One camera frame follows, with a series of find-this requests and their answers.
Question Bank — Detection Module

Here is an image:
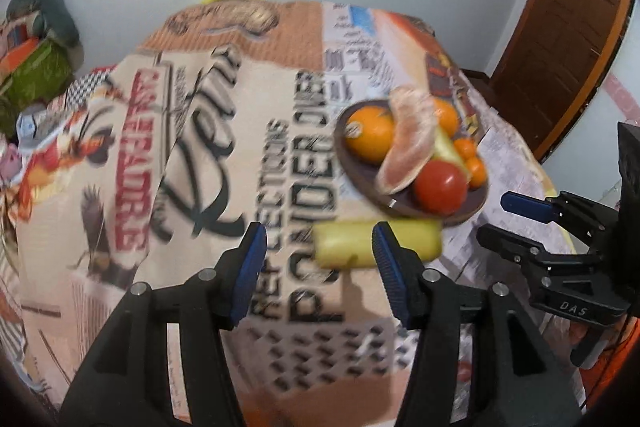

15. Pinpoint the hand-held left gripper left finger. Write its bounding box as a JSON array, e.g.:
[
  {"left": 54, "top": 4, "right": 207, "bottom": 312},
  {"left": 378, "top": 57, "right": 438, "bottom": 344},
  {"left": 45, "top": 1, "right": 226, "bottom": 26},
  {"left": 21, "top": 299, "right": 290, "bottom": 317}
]
[{"left": 59, "top": 222, "right": 268, "bottom": 427}]

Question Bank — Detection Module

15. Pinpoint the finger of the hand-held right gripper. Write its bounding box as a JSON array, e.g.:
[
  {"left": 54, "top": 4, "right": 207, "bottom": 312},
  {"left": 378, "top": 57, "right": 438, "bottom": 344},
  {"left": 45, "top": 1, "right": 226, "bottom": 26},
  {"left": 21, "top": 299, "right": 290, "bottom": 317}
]
[
  {"left": 500, "top": 190, "right": 618, "bottom": 253},
  {"left": 476, "top": 224, "right": 601, "bottom": 293}
]

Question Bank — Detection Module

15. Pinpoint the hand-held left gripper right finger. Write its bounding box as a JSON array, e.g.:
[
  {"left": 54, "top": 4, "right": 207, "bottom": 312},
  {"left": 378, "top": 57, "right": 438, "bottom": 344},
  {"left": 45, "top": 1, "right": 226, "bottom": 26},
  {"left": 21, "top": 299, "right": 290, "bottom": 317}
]
[{"left": 371, "top": 221, "right": 583, "bottom": 427}]

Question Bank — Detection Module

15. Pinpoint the yellow banana toy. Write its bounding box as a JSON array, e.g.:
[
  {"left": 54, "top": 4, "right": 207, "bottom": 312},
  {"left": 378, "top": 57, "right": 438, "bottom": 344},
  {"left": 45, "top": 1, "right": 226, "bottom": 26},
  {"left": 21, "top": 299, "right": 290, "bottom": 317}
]
[{"left": 314, "top": 219, "right": 443, "bottom": 269}]

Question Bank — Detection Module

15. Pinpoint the red tomato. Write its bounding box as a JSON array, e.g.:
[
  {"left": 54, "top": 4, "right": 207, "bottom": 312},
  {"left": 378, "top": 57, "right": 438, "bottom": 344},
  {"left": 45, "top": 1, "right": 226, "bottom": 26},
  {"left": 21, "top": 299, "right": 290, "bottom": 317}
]
[{"left": 412, "top": 159, "right": 470, "bottom": 216}]

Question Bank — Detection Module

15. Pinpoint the dark purple plate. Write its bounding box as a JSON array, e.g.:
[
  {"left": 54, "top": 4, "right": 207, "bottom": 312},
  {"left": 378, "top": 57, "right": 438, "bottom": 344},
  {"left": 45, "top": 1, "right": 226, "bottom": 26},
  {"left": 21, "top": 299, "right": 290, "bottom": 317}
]
[{"left": 333, "top": 99, "right": 490, "bottom": 228}]

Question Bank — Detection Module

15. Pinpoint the peeled grapefruit segment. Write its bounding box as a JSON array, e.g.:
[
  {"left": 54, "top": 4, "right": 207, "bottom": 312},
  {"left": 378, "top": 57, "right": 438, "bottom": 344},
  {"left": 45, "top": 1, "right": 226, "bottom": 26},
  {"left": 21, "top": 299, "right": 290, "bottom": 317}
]
[{"left": 376, "top": 86, "right": 438, "bottom": 195}]

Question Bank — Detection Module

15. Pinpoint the large orange with sticker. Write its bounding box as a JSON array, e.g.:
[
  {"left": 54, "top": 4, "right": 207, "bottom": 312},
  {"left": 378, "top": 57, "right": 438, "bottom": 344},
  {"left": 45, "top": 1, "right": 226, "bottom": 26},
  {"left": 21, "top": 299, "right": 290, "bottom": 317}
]
[{"left": 344, "top": 105, "right": 397, "bottom": 166}]

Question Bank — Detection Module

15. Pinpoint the person's right forearm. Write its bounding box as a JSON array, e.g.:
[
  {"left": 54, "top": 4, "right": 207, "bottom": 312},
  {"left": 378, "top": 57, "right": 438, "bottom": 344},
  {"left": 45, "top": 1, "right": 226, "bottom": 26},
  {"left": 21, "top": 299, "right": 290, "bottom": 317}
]
[{"left": 582, "top": 307, "right": 638, "bottom": 408}]

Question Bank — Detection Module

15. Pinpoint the printed blanket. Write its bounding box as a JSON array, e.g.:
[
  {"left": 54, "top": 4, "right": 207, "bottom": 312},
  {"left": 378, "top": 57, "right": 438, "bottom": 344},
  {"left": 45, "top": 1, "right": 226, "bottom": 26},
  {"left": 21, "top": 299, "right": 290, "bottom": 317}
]
[{"left": 10, "top": 0, "right": 586, "bottom": 427}]

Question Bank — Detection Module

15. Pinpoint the brown wooden door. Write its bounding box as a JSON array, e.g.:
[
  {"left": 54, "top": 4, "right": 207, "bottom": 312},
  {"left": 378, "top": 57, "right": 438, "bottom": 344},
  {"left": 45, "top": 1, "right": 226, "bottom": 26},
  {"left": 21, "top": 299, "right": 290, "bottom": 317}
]
[{"left": 487, "top": 0, "right": 636, "bottom": 162}]

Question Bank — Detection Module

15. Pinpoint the small blue white object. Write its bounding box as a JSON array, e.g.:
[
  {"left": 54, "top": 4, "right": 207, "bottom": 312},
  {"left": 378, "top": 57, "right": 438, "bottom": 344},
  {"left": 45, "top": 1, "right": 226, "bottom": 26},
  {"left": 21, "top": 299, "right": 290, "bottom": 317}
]
[{"left": 15, "top": 113, "right": 43, "bottom": 140}]

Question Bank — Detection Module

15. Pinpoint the green bag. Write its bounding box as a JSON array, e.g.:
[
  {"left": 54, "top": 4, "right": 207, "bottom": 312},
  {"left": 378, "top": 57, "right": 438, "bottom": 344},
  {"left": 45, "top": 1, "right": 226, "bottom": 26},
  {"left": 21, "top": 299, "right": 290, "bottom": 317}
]
[{"left": 0, "top": 39, "right": 73, "bottom": 108}]

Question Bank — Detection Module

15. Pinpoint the orange box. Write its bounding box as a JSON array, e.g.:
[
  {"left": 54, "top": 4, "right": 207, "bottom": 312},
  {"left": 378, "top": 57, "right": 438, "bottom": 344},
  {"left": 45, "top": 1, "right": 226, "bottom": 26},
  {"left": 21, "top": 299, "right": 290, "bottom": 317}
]
[{"left": 0, "top": 42, "right": 37, "bottom": 72}]

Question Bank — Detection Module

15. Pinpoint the grey plush toy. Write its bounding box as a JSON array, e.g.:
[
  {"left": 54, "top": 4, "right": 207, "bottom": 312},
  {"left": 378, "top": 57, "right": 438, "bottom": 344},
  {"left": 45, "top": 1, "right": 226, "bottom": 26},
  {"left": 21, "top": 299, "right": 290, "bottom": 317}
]
[{"left": 6, "top": 0, "right": 83, "bottom": 58}]

